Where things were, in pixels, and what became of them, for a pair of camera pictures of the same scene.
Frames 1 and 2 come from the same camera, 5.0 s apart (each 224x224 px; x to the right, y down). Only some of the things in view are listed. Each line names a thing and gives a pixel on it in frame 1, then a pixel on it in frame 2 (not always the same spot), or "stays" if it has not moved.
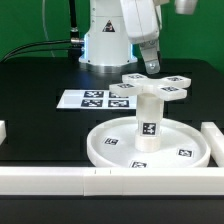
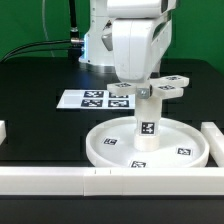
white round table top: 183,145 stays
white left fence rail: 3,132 stays
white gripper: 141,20 to 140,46
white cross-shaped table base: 169,88 stays
